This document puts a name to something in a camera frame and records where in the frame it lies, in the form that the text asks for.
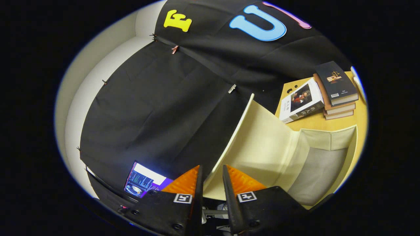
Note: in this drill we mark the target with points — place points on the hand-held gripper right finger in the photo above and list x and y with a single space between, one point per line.
231 203

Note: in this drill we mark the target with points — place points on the brown cover book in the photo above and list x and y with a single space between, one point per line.
341 108
339 115

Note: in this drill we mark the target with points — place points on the black backdrop cloth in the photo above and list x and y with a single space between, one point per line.
147 98

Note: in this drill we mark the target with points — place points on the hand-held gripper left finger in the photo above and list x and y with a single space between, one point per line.
197 209

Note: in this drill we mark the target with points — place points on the red cloth clip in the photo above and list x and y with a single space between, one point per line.
175 49

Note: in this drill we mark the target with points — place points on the dark blue cover book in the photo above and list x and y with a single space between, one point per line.
334 80

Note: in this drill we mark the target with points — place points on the white portrait cover book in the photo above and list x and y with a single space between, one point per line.
302 101

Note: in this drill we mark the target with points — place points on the grey fabric storage box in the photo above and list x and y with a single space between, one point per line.
262 141

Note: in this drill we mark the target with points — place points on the silver cloth clip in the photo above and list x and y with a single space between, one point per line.
232 88

